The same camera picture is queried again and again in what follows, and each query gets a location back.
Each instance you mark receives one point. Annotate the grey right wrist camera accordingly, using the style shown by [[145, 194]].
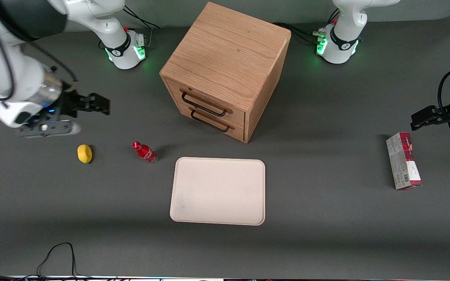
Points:
[[49, 128]]

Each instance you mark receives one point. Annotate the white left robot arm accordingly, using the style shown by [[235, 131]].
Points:
[[340, 43]]

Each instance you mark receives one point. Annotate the wooden drawer front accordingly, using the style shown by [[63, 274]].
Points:
[[238, 132], [237, 116]]

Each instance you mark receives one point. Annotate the wooden drawer cabinet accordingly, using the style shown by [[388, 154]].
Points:
[[225, 50]]

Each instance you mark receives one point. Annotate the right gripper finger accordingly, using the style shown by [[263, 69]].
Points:
[[94, 99], [96, 109]]

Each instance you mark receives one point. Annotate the grey and red carton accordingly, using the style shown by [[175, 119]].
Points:
[[402, 164]]

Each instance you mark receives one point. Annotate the cream plastic tray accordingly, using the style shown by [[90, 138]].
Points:
[[217, 191]]

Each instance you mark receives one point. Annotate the red coke bottle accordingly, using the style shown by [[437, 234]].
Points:
[[146, 154]]

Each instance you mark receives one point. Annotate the yellow toy lemon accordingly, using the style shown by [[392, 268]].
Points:
[[84, 153]]

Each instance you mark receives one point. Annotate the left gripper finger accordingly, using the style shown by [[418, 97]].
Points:
[[428, 122], [428, 113]]

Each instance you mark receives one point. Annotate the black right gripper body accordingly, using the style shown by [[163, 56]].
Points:
[[69, 104]]

